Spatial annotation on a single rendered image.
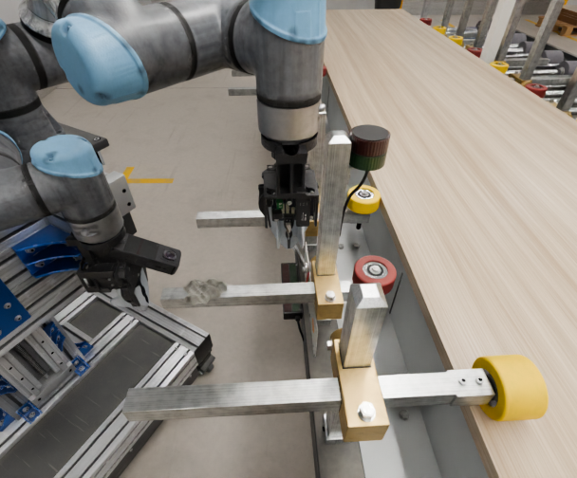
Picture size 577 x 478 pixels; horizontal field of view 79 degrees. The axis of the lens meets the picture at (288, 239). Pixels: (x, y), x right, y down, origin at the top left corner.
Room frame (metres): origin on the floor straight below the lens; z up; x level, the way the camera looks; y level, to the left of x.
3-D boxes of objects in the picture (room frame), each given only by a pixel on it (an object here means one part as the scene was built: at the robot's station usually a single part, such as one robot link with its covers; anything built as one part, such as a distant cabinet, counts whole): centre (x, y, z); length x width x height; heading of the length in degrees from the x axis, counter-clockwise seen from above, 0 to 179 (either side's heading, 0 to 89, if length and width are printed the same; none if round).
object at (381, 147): (0.50, -0.12, 1.15); 0.06 x 0.06 x 0.02
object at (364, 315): (0.24, -0.09, 0.87); 0.03 x 0.03 x 0.48; 3
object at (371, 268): (0.46, -0.17, 0.85); 0.08 x 0.08 x 0.11
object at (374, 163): (0.50, -0.12, 1.13); 0.06 x 0.06 x 0.02
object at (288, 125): (0.41, 0.00, 1.23); 0.08 x 0.08 x 0.05
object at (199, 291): (0.44, 0.16, 0.87); 0.09 x 0.07 x 0.02; 93
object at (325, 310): (0.47, -0.08, 0.85); 0.13 x 0.06 x 0.05; 3
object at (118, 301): (0.42, 0.31, 0.86); 0.06 x 0.03 x 0.09; 93
